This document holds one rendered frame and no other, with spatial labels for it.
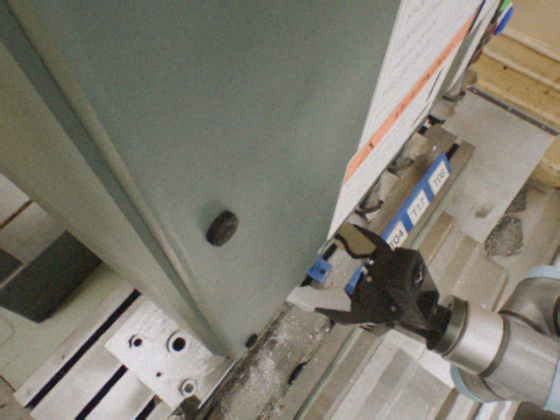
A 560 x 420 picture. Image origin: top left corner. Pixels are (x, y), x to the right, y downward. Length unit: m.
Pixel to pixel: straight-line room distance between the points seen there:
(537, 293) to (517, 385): 0.18
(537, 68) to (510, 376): 1.03
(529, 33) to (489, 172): 0.41
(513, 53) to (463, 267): 0.62
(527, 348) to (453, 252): 0.84
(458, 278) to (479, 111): 0.54
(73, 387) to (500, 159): 1.31
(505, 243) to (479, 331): 1.00
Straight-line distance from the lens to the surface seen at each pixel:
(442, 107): 0.96
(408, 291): 0.45
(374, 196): 0.75
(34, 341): 1.47
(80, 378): 1.09
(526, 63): 1.44
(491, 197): 1.47
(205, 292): 0.16
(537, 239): 1.57
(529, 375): 0.56
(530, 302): 0.70
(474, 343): 0.53
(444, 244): 1.37
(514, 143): 1.52
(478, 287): 1.37
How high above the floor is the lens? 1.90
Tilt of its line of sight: 63 degrees down
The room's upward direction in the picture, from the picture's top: 2 degrees clockwise
